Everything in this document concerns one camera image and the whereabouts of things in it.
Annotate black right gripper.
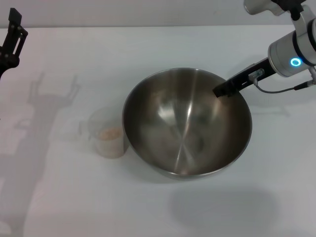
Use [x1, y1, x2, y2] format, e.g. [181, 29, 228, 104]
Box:
[213, 58, 276, 99]

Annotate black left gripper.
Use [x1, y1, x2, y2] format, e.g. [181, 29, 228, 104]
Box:
[0, 7, 28, 79]

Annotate stainless steel mixing bowl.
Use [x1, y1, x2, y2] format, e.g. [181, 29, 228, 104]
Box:
[122, 68, 253, 183]

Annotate rice grains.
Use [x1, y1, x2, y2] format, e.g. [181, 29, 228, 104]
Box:
[97, 126, 123, 158]

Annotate clear plastic measuring cup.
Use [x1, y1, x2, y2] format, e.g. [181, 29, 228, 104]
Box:
[79, 107, 129, 159]

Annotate grey right wrist cable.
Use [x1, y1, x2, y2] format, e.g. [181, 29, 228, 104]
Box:
[248, 70, 316, 94]

